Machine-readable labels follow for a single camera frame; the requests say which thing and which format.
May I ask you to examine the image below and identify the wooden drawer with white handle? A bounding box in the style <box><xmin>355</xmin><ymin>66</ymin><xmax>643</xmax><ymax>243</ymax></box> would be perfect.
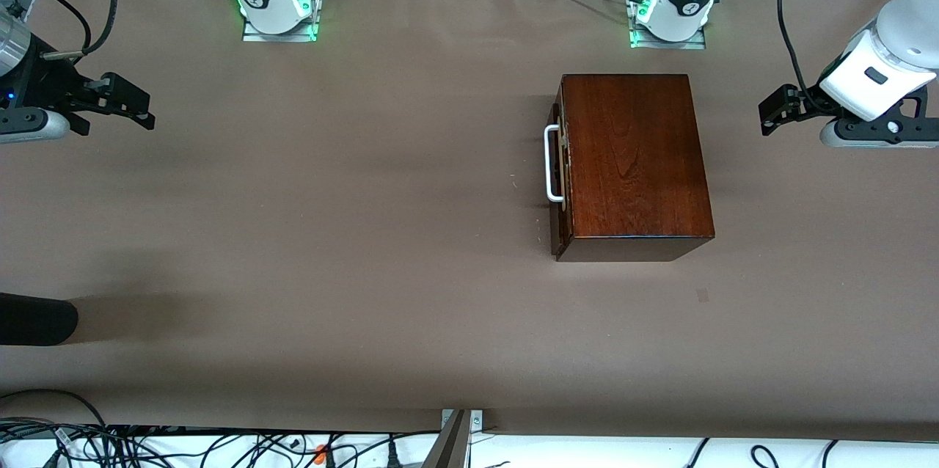
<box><xmin>544</xmin><ymin>83</ymin><xmax>574</xmax><ymax>252</ymax></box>

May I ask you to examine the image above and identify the dark brown wooden cabinet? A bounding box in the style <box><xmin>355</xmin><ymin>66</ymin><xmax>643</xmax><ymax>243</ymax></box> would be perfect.
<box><xmin>552</xmin><ymin>73</ymin><xmax>716</xmax><ymax>263</ymax></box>

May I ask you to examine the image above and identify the black rounded object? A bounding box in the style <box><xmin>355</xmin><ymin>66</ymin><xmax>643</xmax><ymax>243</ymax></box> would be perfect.
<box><xmin>0</xmin><ymin>292</ymin><xmax>79</xmax><ymax>346</ymax></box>

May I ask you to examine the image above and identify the dark angled bar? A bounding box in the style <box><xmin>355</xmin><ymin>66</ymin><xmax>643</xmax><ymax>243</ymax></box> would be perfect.
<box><xmin>421</xmin><ymin>409</ymin><xmax>471</xmax><ymax>468</ymax></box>

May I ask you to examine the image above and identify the black cable with metal plug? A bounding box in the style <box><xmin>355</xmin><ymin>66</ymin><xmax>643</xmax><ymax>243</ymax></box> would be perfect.
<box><xmin>43</xmin><ymin>0</ymin><xmax>120</xmax><ymax>62</ymax></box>

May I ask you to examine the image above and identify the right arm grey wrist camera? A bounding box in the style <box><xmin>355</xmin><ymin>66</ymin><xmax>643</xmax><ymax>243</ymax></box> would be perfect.
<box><xmin>0</xmin><ymin>107</ymin><xmax>72</xmax><ymax>145</ymax></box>

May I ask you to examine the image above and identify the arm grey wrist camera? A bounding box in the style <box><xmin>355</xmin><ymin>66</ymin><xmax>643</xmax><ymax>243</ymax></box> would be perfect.
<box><xmin>0</xmin><ymin>107</ymin><xmax>72</xmax><ymax>145</ymax></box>
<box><xmin>819</xmin><ymin>90</ymin><xmax>939</xmax><ymax>149</ymax></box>

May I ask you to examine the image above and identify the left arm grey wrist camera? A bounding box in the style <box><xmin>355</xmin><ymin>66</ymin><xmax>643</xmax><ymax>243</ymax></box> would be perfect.
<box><xmin>819</xmin><ymin>90</ymin><xmax>939</xmax><ymax>149</ymax></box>

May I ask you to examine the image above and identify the thin black cable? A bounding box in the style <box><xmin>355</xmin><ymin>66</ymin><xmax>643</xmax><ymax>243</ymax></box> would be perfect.
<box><xmin>9</xmin><ymin>0</ymin><xmax>95</xmax><ymax>51</ymax></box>

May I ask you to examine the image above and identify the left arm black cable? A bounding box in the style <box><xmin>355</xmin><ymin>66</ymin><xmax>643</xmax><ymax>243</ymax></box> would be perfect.
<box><xmin>778</xmin><ymin>0</ymin><xmax>841</xmax><ymax>117</ymax></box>

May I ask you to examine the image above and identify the left arm aluminium base plate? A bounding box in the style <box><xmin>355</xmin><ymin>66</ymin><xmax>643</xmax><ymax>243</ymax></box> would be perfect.
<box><xmin>629</xmin><ymin>26</ymin><xmax>706</xmax><ymax>51</ymax></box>

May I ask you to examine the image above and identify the right arm aluminium base plate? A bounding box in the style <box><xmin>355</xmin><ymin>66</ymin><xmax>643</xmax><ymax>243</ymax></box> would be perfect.
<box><xmin>242</xmin><ymin>13</ymin><xmax>318</xmax><ymax>43</ymax></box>

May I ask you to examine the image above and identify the metal mounting bracket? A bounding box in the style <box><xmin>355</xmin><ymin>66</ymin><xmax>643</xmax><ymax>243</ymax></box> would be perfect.
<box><xmin>441</xmin><ymin>409</ymin><xmax>484</xmax><ymax>432</ymax></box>

